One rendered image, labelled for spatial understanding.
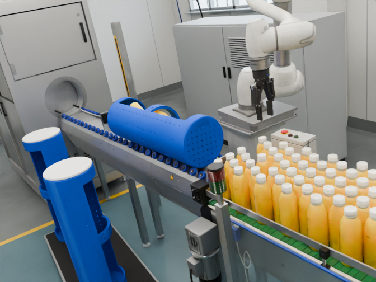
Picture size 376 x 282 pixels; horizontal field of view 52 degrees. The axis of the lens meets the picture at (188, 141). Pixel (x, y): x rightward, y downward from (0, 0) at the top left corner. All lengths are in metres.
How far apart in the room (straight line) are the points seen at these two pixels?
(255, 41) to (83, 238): 1.44
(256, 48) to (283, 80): 0.69
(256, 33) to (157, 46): 5.79
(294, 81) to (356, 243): 1.22
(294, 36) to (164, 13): 5.89
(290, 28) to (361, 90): 3.04
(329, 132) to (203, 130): 1.93
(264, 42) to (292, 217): 0.72
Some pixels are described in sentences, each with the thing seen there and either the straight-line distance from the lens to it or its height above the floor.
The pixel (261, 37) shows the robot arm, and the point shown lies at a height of 1.62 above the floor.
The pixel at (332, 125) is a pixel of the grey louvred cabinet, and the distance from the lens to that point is 3.75.
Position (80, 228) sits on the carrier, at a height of 0.71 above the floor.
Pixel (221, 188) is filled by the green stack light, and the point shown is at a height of 1.18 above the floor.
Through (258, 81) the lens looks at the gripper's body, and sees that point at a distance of 1.74.
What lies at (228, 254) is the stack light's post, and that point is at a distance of 1.56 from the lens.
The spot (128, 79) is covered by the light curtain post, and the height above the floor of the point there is 1.24.
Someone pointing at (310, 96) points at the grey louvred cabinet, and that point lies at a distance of 3.45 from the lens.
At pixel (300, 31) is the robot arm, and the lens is 1.69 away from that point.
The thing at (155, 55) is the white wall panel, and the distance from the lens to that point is 7.38.
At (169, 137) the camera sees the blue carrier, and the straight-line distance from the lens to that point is 2.03.
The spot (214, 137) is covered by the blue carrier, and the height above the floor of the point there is 1.09.
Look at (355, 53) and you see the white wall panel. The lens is 4.61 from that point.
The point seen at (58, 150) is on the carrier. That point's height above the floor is 0.91.
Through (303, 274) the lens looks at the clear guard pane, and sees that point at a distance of 1.47.
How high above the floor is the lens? 1.87
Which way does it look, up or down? 22 degrees down
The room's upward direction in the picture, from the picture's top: 10 degrees counter-clockwise
